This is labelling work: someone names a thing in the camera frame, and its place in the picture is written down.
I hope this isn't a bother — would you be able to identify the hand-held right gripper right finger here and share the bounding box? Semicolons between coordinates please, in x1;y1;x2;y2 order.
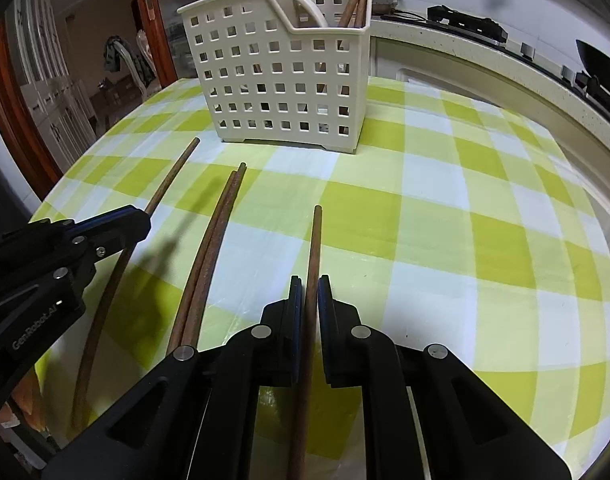
317;274;571;480

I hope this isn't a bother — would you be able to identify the white panelled cabinet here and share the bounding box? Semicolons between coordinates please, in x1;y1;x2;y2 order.
5;0;98;173

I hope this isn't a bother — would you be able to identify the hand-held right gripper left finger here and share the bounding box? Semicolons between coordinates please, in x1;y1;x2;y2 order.
41;275;306;480

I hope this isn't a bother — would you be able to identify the black gas stove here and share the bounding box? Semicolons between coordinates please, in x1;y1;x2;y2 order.
427;4;610;126

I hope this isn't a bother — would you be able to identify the brown chopstick pair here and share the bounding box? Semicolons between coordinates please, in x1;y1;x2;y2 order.
166;171;238;356

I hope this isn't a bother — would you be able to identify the wooden glass door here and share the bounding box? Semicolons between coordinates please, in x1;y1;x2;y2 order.
132;0;281;86

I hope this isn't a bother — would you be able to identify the white spoon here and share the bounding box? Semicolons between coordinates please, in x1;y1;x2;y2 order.
292;0;331;28

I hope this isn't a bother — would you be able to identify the reddish wooden door frame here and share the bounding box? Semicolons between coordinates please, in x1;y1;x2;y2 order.
0;20;63;196

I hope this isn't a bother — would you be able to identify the dark cloth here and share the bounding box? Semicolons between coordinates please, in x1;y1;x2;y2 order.
104;35;124;73

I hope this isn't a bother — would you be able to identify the green checked tablecloth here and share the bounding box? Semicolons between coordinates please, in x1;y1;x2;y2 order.
29;76;610;480

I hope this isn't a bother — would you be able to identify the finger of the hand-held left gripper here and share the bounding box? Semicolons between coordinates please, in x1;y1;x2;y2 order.
0;209;152;411
0;206;140;286

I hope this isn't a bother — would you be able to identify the person's left hand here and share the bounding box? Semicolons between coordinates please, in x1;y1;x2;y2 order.
12;365;48;428

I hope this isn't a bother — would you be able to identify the white ornate chair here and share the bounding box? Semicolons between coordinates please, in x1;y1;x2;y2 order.
112;30;158;98

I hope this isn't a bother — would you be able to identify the cream perforated plastic basket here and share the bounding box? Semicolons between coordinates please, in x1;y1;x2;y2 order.
177;0;373;155

